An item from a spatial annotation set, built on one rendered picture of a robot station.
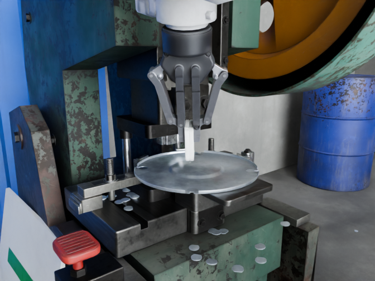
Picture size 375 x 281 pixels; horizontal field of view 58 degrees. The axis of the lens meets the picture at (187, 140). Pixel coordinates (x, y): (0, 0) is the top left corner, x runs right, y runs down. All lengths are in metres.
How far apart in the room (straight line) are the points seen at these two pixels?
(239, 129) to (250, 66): 1.73
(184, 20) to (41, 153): 0.66
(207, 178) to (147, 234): 0.18
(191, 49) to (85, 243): 0.33
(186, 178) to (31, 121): 0.50
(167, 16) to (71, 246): 0.37
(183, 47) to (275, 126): 2.69
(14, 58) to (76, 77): 0.95
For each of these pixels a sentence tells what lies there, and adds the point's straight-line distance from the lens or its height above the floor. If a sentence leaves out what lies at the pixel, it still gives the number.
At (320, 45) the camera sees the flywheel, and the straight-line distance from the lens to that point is 0.96.
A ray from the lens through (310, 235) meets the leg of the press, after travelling 0.93.
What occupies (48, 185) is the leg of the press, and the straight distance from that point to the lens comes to 1.02.
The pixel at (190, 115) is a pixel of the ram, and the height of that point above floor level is 0.91.
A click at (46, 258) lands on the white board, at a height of 0.51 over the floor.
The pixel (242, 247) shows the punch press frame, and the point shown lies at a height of 0.61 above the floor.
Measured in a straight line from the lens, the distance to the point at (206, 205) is 0.79.
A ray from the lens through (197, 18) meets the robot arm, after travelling 0.49.
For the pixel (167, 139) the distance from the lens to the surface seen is 0.86.
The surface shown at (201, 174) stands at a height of 0.79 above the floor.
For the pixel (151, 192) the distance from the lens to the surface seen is 0.82.
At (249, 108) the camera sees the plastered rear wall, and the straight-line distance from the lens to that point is 2.84.
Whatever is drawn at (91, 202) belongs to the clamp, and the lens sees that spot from 0.80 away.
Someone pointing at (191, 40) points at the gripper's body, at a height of 1.06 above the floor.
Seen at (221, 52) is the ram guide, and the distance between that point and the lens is 0.82.
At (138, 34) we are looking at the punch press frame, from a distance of 0.68.
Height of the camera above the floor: 1.04
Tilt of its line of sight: 14 degrees down
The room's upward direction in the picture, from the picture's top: straight up
